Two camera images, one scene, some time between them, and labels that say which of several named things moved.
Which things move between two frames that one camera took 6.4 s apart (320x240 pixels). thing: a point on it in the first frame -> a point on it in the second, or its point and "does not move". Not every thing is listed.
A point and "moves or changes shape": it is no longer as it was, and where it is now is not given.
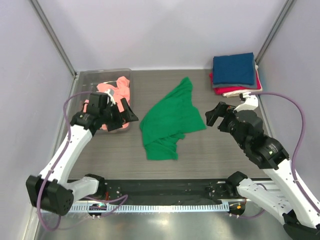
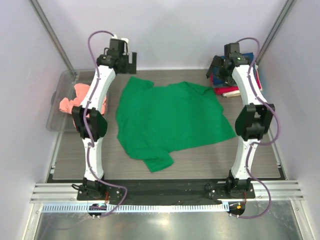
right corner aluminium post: [275, 29] does not move
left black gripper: [117, 116] -> [133, 63]
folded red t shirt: [219, 90] does not move
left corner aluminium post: [52, 35] does not move
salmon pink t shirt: [117, 90] -> [66, 105]
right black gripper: [223, 119] -> [213, 66]
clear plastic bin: [116, 82] -> [62, 85]
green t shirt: [175, 115] moves or changes shape
